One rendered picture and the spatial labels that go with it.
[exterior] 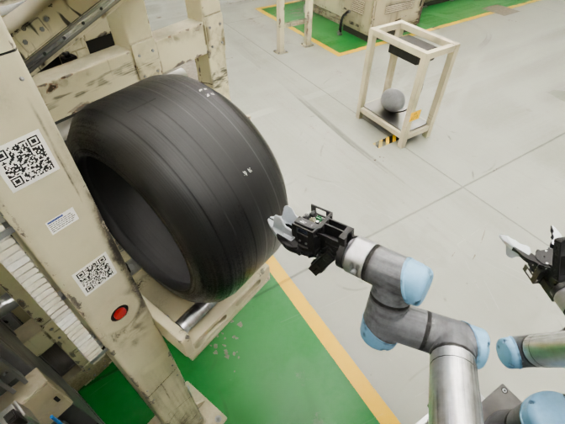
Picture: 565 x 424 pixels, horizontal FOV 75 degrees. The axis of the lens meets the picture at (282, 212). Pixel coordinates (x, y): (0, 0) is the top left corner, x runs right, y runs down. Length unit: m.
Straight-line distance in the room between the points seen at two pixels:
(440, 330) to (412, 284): 0.11
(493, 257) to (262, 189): 2.06
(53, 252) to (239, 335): 1.43
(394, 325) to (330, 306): 1.44
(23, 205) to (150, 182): 0.20
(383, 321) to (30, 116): 0.66
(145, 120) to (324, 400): 1.54
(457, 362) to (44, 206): 0.72
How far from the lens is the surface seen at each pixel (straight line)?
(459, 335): 0.75
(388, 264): 0.68
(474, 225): 2.82
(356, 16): 5.45
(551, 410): 1.12
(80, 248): 0.80
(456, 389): 0.66
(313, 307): 2.14
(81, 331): 0.96
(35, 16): 1.08
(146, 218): 1.27
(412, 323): 0.74
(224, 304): 1.16
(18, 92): 0.64
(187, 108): 0.82
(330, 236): 0.73
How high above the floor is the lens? 1.85
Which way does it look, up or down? 45 degrees down
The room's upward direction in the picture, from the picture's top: straight up
